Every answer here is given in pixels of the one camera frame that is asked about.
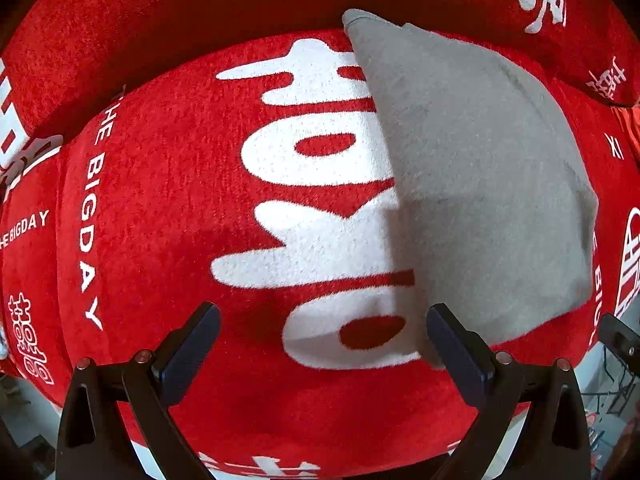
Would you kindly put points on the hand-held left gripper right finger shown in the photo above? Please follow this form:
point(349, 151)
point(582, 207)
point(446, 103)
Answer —
point(457, 355)

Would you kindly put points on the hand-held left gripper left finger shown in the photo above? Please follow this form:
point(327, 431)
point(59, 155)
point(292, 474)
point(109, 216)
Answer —
point(187, 355)

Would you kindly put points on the red printed blanket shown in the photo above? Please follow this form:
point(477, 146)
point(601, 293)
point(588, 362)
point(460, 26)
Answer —
point(200, 185)

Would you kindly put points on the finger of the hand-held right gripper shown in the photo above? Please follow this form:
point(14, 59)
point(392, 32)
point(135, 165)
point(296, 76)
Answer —
point(622, 337)

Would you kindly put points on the grey small cloth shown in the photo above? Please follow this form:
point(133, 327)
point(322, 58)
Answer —
point(475, 185)

